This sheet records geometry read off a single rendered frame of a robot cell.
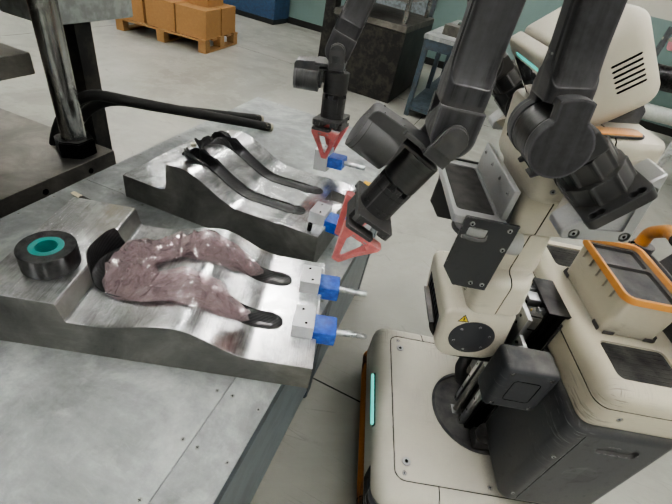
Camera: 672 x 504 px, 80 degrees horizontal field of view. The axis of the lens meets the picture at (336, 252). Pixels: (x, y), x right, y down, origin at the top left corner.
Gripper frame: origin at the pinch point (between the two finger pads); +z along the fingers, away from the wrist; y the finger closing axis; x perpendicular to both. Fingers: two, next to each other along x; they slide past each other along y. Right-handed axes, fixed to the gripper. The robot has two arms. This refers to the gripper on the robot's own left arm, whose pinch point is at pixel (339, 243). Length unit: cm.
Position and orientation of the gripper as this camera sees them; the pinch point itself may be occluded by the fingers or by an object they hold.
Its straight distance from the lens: 66.2
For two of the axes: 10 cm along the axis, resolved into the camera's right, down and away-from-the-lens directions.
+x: 8.0, 5.0, 3.2
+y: -0.6, 6.1, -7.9
